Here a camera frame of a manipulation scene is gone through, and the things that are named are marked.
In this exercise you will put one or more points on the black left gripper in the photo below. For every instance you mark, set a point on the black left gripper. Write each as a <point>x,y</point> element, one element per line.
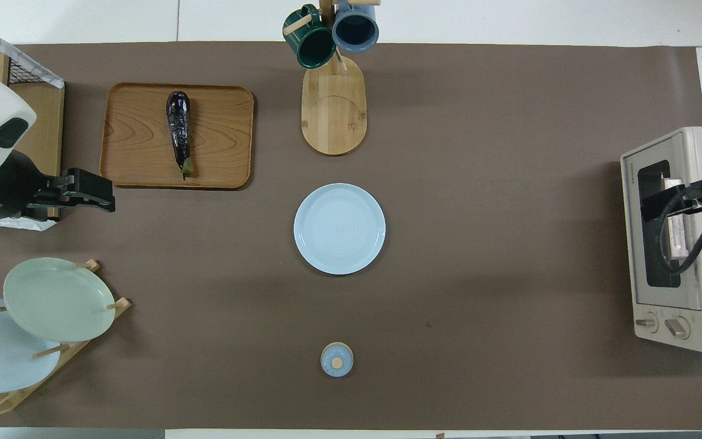
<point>46,195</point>

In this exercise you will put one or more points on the glass oven door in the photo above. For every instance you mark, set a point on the glass oven door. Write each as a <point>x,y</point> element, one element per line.
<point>646,292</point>

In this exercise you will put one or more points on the dark purple eggplant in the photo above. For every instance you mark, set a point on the dark purple eggplant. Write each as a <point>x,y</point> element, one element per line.
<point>179,131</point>

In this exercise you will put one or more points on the light blue ridged plate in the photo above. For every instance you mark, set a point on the light blue ridged plate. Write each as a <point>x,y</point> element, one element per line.
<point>339,228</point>

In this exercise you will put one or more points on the silver oven knob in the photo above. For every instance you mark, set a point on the silver oven knob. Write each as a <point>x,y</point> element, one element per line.
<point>677,328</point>
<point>647,322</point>

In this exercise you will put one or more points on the wooden serving tray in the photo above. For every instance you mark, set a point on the wooden serving tray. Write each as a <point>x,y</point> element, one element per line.
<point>138,140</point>

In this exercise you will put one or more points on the pale green plate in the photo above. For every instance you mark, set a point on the pale green plate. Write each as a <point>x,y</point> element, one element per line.
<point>58,299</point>

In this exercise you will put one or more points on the wooden plate rack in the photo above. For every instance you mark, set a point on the wooden plate rack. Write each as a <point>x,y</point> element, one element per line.
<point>77,350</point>

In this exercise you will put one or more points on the brown table mat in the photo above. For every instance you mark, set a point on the brown table mat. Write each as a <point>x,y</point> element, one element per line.
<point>479,152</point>

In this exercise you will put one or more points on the bamboo mug tree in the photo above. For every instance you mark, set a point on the bamboo mug tree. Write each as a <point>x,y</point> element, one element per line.
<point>334,116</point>

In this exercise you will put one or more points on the dark green mug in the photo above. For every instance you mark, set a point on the dark green mug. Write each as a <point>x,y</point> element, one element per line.
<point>311,46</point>

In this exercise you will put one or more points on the small blue bell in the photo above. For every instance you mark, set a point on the small blue bell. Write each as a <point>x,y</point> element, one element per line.
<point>337,360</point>

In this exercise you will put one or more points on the blue mug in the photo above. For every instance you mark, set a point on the blue mug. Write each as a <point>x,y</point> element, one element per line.
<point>355,27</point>

